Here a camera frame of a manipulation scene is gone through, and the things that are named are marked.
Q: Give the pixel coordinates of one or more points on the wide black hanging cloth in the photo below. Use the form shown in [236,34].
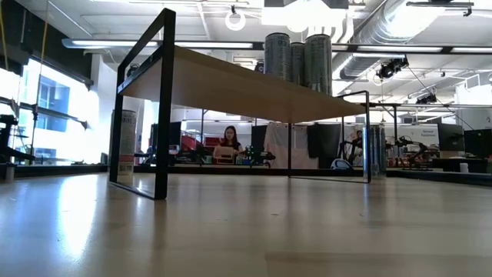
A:
[324,140]

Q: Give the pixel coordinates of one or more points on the black monitor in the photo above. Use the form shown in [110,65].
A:
[478,142]
[450,136]
[175,134]

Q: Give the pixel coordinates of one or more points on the white beverage can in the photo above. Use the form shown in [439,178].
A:
[318,63]
[277,57]
[298,63]

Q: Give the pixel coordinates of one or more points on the white banner with text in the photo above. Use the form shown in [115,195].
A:
[411,132]

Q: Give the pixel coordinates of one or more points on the silver beverage can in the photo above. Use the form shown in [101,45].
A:
[378,150]

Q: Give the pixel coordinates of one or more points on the white and blue helmet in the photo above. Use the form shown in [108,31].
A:
[341,164]

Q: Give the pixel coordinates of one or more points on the narrow black cloth panel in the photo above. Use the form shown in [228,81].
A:
[258,144]

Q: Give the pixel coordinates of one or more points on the black articulated equipment stand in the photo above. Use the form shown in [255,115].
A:
[5,134]

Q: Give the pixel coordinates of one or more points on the black window beam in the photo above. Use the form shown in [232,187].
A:
[50,112]

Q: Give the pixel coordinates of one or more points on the grey block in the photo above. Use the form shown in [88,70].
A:
[5,173]

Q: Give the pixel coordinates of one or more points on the white cup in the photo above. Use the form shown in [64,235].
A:
[464,167]

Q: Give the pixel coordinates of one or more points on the wooden shelf with black frame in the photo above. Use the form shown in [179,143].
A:
[230,88]

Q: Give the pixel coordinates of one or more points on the silver ventilation duct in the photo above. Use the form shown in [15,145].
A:
[384,27]

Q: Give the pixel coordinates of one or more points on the white can with red band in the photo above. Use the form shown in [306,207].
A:
[130,134]

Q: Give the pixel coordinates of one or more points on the white hanging cloth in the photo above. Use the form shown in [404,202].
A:
[276,146]

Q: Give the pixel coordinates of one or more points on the long ceiling light bar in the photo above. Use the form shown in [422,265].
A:
[215,45]

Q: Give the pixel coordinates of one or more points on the seated person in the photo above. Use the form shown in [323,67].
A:
[230,134]

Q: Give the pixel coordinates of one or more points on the red and black equipment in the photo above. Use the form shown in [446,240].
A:
[188,142]

